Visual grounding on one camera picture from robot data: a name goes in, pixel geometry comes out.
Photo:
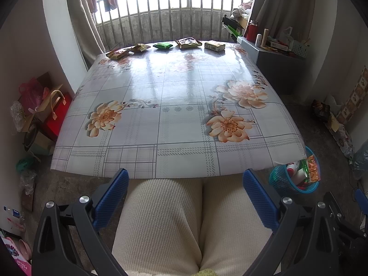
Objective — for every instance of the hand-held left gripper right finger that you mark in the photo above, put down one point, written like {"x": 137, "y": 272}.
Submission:
{"x": 258, "y": 201}

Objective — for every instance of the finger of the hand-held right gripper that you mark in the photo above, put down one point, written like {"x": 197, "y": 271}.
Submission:
{"x": 361, "y": 202}
{"x": 335, "y": 212}

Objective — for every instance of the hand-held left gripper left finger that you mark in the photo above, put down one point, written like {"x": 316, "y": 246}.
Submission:
{"x": 115, "y": 195}

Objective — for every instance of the blue plastic basket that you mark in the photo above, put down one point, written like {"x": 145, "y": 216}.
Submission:
{"x": 280, "y": 178}

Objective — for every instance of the plain white bottle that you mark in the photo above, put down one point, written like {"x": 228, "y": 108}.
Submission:
{"x": 300, "y": 176}

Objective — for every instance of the person's right leg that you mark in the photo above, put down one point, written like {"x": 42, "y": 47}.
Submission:
{"x": 230, "y": 230}

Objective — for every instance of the person's leg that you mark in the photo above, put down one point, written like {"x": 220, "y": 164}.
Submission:
{"x": 230, "y": 230}
{"x": 158, "y": 227}

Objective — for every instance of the person's left leg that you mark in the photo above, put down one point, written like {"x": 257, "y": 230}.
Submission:
{"x": 158, "y": 227}

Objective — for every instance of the crumpled clear plastic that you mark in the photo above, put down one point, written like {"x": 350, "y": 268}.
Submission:
{"x": 27, "y": 181}

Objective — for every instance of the beige gift box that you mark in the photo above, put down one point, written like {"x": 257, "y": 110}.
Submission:
{"x": 40, "y": 143}

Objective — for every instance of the red gift bag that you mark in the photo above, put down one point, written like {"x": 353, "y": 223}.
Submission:
{"x": 59, "y": 118}

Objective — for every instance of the green plastic bag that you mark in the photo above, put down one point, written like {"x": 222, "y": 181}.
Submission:
{"x": 24, "y": 164}

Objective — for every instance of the floral plastic tablecloth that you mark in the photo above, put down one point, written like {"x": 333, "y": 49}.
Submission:
{"x": 172, "y": 115}

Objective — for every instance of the dark snack bag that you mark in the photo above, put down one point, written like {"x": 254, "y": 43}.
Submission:
{"x": 320, "y": 109}

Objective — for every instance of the pink bowl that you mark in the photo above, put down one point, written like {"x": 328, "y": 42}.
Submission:
{"x": 25, "y": 250}

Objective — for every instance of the white box blue labels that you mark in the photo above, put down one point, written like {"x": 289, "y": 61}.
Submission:
{"x": 11, "y": 218}

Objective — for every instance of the patterned cardboard panel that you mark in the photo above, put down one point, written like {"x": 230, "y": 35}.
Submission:
{"x": 356, "y": 95}

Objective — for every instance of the pink printed box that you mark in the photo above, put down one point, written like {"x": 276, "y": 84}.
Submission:
{"x": 17, "y": 261}

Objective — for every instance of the clear plastic bag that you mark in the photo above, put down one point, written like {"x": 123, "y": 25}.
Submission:
{"x": 17, "y": 115}

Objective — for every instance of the grey cabinet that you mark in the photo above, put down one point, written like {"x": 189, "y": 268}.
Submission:
{"x": 280, "y": 72}

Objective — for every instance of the pink plastic bag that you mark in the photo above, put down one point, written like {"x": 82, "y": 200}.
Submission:
{"x": 30, "y": 92}

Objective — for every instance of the small brown snack packet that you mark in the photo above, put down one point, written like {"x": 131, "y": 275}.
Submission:
{"x": 140, "y": 47}
{"x": 188, "y": 43}
{"x": 118, "y": 53}

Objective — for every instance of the small green snack packet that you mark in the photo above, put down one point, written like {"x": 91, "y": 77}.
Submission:
{"x": 162, "y": 45}

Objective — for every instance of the small green storage basket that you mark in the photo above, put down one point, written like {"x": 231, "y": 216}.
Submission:
{"x": 299, "y": 49}

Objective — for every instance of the small white bottle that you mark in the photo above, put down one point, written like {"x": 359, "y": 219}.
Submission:
{"x": 259, "y": 40}

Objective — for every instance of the small yellow snack box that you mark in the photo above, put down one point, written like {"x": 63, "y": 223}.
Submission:
{"x": 214, "y": 45}

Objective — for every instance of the red thermos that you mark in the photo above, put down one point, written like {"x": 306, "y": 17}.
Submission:
{"x": 251, "y": 31}

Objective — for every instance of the white plastic bag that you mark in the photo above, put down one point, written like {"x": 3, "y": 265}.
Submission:
{"x": 284, "y": 33}

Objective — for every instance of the green plastic item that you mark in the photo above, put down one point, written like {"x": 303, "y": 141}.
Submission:
{"x": 233, "y": 30}

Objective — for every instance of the beige curtain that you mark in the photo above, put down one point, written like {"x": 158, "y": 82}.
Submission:
{"x": 276, "y": 3}
{"x": 83, "y": 20}

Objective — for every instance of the cardboard box with clutter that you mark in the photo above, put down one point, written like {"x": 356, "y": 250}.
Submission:
{"x": 241, "y": 20}

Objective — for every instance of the metal balcony railing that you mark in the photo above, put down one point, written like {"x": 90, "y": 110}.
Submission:
{"x": 178, "y": 17}

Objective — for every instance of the hanging dark garment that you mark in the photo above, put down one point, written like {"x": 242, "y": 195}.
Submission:
{"x": 107, "y": 4}

